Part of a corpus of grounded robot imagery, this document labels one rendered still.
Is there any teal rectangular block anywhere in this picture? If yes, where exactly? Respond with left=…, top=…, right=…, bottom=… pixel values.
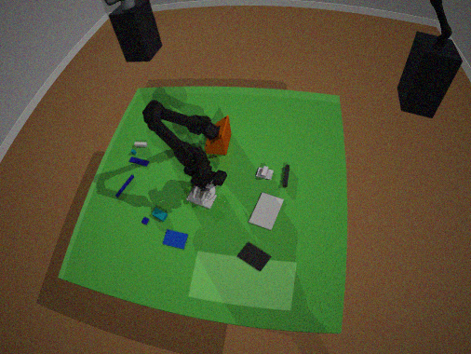
left=152, top=208, right=168, bottom=222

